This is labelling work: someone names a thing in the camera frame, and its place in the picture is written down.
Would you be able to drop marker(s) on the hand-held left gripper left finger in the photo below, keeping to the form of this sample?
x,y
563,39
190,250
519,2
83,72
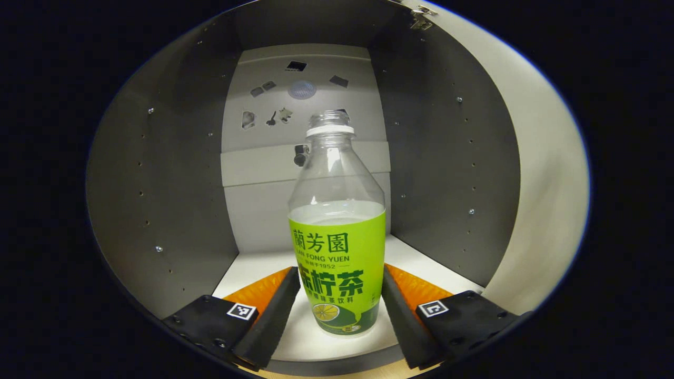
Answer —
x,y
274,321

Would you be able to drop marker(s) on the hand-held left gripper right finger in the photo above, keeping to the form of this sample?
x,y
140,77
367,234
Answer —
x,y
408,326

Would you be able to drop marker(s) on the green label plastic bottle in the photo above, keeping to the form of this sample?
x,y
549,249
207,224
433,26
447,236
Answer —
x,y
337,252

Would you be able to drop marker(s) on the grey cabinet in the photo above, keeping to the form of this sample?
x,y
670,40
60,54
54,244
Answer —
x,y
174,184

